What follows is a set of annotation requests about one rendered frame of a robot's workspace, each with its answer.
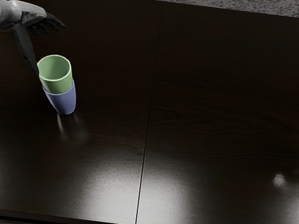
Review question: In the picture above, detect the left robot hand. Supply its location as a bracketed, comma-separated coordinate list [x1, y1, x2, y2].
[0, 0, 70, 79]

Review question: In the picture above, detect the green cup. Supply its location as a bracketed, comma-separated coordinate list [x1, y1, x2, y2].
[33, 53, 76, 96]

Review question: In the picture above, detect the blue cup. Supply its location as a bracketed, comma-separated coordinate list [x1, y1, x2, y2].
[39, 76, 80, 117]

